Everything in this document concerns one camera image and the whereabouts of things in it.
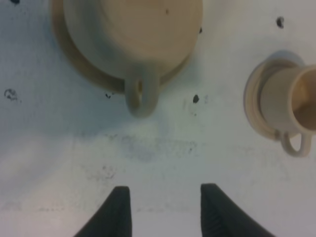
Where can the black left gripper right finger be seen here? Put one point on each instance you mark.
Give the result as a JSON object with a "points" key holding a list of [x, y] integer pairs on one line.
{"points": [[221, 217]]}

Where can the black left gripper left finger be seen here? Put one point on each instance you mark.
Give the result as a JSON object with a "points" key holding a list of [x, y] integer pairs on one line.
{"points": [[113, 218]]}

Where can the beige teapot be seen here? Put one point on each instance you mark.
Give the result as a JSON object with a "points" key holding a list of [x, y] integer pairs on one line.
{"points": [[138, 41]]}

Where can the beige teapot saucer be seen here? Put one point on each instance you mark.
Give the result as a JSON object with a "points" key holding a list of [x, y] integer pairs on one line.
{"points": [[82, 65]]}

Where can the beige near cup saucer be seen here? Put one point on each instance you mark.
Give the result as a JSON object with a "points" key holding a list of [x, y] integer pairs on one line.
{"points": [[251, 97]]}

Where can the beige near teacup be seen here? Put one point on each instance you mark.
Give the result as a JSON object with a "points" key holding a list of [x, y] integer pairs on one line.
{"points": [[288, 104]]}

